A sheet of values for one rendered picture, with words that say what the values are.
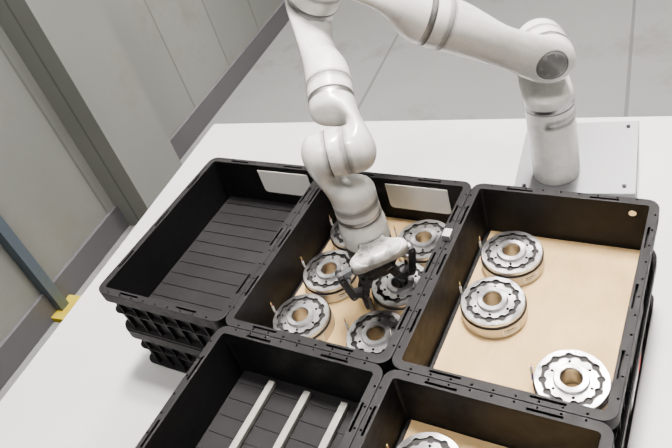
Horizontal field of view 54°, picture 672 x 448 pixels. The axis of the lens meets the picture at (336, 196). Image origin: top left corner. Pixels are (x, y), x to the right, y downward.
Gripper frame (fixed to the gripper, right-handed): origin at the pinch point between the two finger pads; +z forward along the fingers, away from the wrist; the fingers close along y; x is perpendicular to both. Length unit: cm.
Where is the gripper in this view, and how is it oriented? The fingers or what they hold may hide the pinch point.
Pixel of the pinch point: (385, 295)
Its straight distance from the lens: 115.4
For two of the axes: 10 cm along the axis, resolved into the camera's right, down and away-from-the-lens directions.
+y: -9.2, 3.9, -0.9
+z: 2.6, 7.5, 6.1
